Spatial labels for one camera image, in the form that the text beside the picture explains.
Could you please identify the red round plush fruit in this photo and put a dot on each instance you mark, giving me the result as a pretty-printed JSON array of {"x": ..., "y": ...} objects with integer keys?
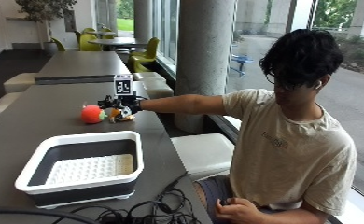
[{"x": 92, "y": 114}]

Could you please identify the white and grey wash tub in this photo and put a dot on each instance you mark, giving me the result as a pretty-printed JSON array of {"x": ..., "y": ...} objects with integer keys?
[{"x": 82, "y": 168}]

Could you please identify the small orange white plush toy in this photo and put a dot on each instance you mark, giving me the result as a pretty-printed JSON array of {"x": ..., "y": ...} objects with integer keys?
[{"x": 120, "y": 115}]

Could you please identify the cream t-shirt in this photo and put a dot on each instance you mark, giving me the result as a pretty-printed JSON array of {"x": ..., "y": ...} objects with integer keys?
[{"x": 294, "y": 149}]

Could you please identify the white cube with black markers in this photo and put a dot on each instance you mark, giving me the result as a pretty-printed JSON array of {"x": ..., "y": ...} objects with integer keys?
[{"x": 123, "y": 84}]

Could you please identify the round grey table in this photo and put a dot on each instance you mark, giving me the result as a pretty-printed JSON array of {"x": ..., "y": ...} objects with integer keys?
[
  {"x": 100, "y": 32},
  {"x": 115, "y": 41}
]

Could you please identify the dark striped shorts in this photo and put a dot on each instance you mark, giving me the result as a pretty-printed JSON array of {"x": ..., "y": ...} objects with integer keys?
[{"x": 219, "y": 191}]

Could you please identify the the person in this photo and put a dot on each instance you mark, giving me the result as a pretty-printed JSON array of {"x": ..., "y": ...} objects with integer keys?
[{"x": 288, "y": 140}]

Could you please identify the blue outdoor seat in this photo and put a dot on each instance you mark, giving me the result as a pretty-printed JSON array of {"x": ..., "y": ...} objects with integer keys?
[{"x": 242, "y": 63}]

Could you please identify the wide concrete column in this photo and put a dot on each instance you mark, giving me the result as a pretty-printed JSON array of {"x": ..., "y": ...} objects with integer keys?
[{"x": 204, "y": 62}]

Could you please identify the large white cube stool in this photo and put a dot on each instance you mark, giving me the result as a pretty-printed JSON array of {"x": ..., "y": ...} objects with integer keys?
[{"x": 204, "y": 155}]

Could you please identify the long grey table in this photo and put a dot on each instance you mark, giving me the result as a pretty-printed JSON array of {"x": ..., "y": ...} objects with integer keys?
[{"x": 82, "y": 67}]

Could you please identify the green chair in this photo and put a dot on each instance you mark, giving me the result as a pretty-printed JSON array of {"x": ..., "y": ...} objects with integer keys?
[
  {"x": 148, "y": 49},
  {"x": 88, "y": 42},
  {"x": 138, "y": 64},
  {"x": 59, "y": 45}
]

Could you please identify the potted indoor tree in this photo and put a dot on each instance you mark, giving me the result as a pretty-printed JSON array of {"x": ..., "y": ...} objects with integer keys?
[{"x": 47, "y": 18}]

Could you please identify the dark-framed glasses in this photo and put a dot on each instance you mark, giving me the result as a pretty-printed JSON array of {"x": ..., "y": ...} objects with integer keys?
[{"x": 278, "y": 81}]

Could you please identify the white earbud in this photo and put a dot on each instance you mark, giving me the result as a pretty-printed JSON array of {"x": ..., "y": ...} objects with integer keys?
[{"x": 318, "y": 84}]

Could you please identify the slim concrete column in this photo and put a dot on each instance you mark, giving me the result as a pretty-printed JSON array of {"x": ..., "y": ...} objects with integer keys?
[{"x": 144, "y": 19}]

